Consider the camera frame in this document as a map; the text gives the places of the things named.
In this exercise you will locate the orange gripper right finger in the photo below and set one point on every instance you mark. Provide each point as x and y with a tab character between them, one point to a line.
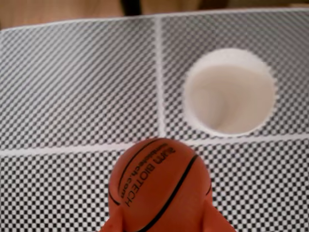
214	222

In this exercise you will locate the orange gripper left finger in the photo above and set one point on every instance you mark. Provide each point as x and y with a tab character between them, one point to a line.
116	223

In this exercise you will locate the small orange basketball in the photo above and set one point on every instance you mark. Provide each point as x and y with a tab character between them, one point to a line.
159	183

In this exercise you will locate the white paper cup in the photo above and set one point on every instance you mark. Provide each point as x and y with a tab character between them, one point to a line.
229	96

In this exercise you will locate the black background object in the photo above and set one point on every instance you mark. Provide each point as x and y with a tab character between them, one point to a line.
131	7

